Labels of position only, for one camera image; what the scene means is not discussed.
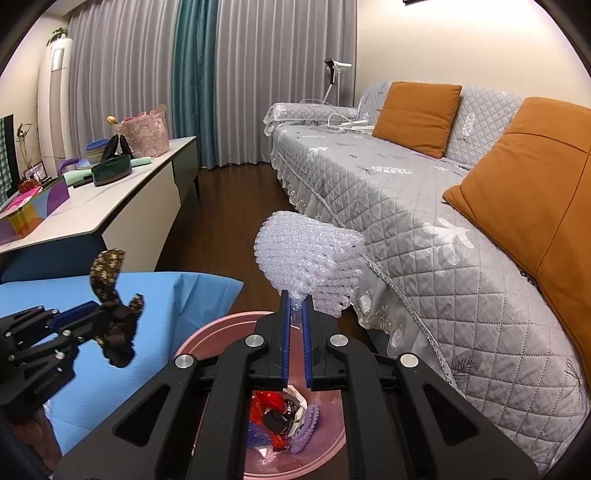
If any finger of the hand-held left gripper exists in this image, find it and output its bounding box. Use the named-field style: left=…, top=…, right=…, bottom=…
left=0, top=301, right=101, bottom=356
left=7, top=308, right=116, bottom=367

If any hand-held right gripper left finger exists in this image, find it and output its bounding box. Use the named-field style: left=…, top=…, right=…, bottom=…
left=53, top=290, right=293, bottom=480

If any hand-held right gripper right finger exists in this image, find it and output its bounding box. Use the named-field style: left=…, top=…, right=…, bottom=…
left=301, top=295, right=541, bottom=480

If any dark floral cloth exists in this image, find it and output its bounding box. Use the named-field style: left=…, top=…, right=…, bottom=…
left=89, top=248, right=147, bottom=369

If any red plastic bag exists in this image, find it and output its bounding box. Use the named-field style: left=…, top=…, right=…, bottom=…
left=252, top=390, right=289, bottom=453

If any pink plastic basin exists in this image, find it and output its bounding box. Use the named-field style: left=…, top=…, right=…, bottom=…
left=174, top=311, right=347, bottom=478

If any clear bubble wrap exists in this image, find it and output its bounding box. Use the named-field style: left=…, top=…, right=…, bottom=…
left=254, top=210, right=365, bottom=319

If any blue plastic bag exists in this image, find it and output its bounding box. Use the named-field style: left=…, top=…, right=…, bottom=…
left=247, top=415, right=273, bottom=449

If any person's left hand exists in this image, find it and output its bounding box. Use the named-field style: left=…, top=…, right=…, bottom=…
left=11, top=406, right=63, bottom=472

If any purple bumpy plastic piece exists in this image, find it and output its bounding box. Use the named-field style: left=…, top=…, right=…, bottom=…
left=291, top=404, right=321, bottom=455

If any multicoloured box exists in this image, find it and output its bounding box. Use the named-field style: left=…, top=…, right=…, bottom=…
left=0, top=175, right=71, bottom=245

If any mint green cloth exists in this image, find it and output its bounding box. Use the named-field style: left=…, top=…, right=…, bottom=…
left=62, top=157, right=153, bottom=185

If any white sideboard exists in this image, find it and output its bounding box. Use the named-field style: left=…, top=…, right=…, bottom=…
left=0, top=136, right=201, bottom=278

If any dark green pot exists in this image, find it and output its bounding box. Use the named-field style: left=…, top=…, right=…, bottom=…
left=91, top=154, right=132, bottom=186

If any stack of coloured bowls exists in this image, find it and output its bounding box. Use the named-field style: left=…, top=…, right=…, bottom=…
left=85, top=138, right=112, bottom=164

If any black television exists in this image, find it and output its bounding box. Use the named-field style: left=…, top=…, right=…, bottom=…
left=0, top=115, right=21, bottom=208

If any black lid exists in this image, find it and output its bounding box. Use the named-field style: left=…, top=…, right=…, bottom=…
left=100, top=134, right=132, bottom=162

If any green checked cloth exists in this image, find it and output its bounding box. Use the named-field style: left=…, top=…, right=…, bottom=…
left=0, top=115, right=11, bottom=190

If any bamboo plant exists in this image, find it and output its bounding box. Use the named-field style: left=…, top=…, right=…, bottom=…
left=16, top=122, right=42, bottom=169

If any sofa with grey quilted cover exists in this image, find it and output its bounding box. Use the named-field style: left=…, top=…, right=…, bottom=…
left=263, top=82, right=591, bottom=476

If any pink lace basket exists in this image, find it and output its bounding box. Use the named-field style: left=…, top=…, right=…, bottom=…
left=115, top=110, right=171, bottom=158

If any white standing air conditioner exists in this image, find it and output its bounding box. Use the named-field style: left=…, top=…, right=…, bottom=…
left=37, top=39, right=75, bottom=171

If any grey curtain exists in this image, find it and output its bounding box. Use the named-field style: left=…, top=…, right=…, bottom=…
left=215, top=0, right=358, bottom=164
left=67, top=0, right=183, bottom=148

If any orange cushion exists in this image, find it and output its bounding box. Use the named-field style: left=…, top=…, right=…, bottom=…
left=442, top=97, right=591, bottom=344
left=372, top=82, right=462, bottom=159

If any teal curtain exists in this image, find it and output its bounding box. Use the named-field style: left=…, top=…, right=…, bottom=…
left=172, top=0, right=220, bottom=171

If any white power strip with cable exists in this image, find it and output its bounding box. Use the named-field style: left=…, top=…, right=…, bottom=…
left=300, top=99, right=377, bottom=134

